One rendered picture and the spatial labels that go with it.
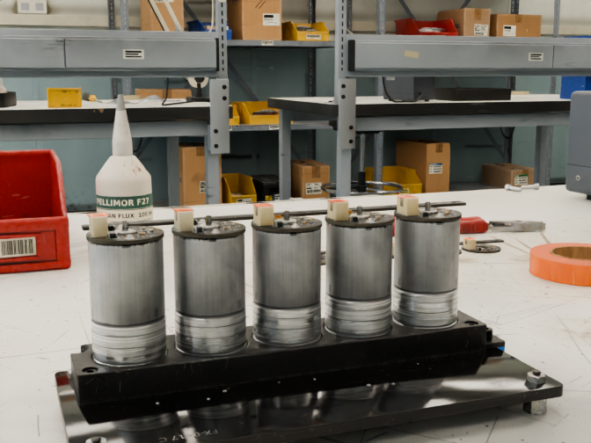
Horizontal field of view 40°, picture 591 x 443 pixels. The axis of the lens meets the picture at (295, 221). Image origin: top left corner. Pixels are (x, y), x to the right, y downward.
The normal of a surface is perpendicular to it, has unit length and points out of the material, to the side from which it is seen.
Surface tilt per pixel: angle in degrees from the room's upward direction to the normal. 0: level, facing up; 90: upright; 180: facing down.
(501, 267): 0
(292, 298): 90
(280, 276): 90
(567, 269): 90
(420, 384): 0
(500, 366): 0
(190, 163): 90
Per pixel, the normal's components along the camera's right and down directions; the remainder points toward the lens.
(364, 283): 0.14, 0.18
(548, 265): -0.83, 0.11
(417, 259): -0.46, 0.16
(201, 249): -0.13, 0.18
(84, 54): 0.35, 0.17
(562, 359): 0.00, -0.98
